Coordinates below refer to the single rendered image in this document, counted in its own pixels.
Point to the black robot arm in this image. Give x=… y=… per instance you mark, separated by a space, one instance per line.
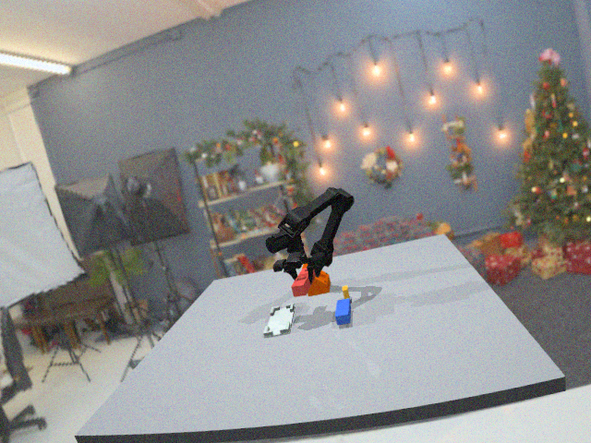
x=299 y=219

